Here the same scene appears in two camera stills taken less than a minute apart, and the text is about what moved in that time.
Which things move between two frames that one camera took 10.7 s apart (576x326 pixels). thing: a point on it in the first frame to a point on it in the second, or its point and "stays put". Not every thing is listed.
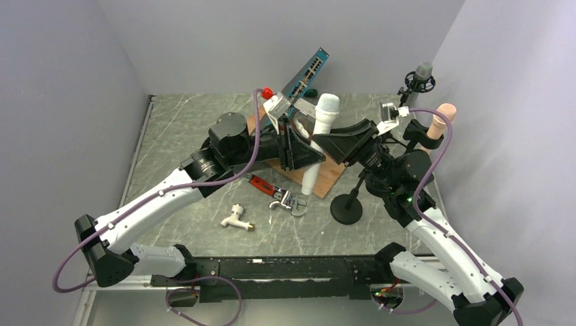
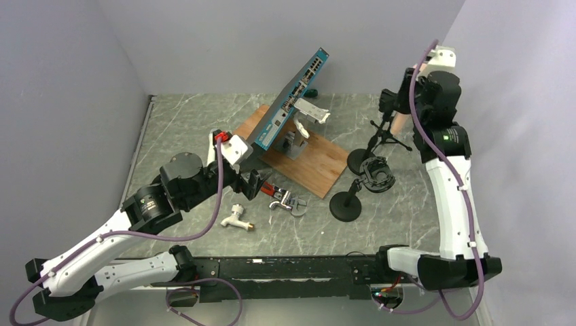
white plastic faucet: (236, 210) stays put
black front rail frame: (225, 278) stays put
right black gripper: (348, 144) to (402, 102)
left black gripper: (301, 154) to (250, 189)
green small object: (311, 93) stays put
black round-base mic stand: (347, 208) stays put
